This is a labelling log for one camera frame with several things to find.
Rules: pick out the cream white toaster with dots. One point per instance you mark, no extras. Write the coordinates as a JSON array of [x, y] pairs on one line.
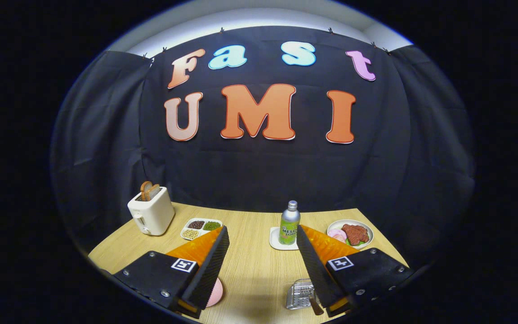
[[153, 216]]

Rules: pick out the green label soda bottle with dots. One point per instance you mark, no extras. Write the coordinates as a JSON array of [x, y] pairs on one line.
[[289, 229]]

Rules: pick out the pile of yellow soybeans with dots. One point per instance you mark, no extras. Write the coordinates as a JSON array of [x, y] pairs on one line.
[[190, 234]]

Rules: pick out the pile of green beans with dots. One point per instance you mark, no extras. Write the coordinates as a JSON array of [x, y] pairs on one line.
[[212, 225]]

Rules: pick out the green lettuce leaf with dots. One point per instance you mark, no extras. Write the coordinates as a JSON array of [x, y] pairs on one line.
[[348, 242]]

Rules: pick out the white divided bean dish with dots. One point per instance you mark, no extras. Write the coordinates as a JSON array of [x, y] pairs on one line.
[[201, 231]]

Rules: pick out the red-brown meat patty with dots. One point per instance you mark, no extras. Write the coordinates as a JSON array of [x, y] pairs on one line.
[[355, 234]]

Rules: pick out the pile of dark red beans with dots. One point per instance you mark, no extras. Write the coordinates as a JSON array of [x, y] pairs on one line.
[[196, 224]]

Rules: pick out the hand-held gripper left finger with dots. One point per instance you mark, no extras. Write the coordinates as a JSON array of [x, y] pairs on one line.
[[209, 270]]

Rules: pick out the pink ham slice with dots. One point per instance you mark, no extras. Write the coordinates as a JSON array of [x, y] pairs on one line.
[[334, 232], [341, 238]]

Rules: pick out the white square coaster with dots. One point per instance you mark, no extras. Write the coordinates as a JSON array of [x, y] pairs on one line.
[[274, 240]]

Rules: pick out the brown toast slice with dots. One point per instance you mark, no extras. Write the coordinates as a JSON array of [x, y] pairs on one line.
[[145, 189], [154, 191]]

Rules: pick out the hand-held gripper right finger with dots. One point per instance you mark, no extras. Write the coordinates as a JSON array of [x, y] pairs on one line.
[[315, 265]]

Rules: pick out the pink round plate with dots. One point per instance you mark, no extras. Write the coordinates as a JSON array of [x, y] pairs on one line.
[[216, 292]]

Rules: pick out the white round food plate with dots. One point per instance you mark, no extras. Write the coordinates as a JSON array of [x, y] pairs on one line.
[[333, 224]]

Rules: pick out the black backdrop cloth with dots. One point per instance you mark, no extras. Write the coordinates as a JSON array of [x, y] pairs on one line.
[[259, 180]]

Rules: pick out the stainless steel cutlery basket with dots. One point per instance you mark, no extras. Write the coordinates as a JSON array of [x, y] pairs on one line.
[[298, 292]]

